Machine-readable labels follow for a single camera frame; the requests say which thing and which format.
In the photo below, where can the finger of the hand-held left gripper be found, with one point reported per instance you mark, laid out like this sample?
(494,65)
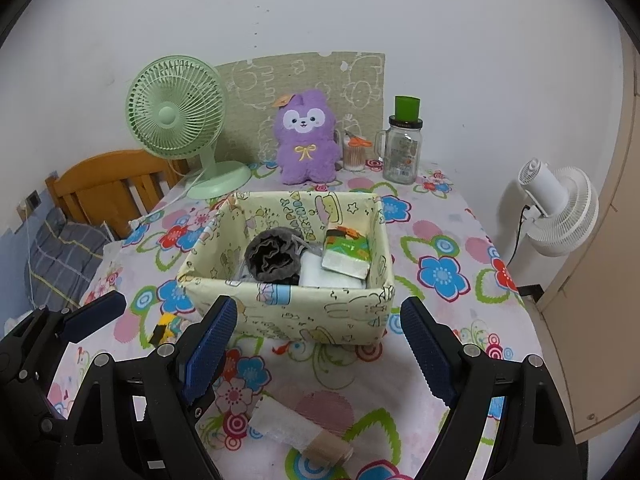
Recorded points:
(95,312)

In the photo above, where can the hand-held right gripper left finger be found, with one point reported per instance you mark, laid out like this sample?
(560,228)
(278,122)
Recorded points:
(210,347)

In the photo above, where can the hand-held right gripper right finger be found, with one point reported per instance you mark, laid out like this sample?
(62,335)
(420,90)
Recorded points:
(429,352)

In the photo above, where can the yellow printed storage box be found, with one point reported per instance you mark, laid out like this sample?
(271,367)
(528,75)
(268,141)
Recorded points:
(300,315)

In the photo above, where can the green orange tissue pack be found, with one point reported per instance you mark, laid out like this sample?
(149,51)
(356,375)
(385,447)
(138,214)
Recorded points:
(345,255)

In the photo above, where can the grey plaid pillow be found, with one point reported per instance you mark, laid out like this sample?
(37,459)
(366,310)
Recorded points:
(65,255)

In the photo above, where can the wooden chair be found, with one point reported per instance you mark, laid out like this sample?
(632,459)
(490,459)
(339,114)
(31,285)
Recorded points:
(100,180)

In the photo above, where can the white standing fan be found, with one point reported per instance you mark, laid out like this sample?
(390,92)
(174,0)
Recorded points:
(560,210)

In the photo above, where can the glass mug jar black lid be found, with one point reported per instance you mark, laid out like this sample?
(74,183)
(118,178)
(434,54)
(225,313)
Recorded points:
(402,155)

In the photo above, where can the beige door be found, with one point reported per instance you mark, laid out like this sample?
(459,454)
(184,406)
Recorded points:
(610,260)

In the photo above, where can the small cup orange lid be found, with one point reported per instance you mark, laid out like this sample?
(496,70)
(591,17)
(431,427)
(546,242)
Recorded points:
(356,157)

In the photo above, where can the purple plush toy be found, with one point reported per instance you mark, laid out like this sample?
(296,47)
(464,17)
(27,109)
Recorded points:
(305,160)

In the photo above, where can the green desk fan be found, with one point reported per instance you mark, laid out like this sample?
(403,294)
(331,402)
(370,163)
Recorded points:
(170,115)

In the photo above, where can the green plastic cup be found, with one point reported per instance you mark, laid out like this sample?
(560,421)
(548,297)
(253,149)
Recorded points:
(407,106)

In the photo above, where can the green printed board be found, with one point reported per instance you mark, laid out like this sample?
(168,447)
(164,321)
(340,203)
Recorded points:
(250,80)

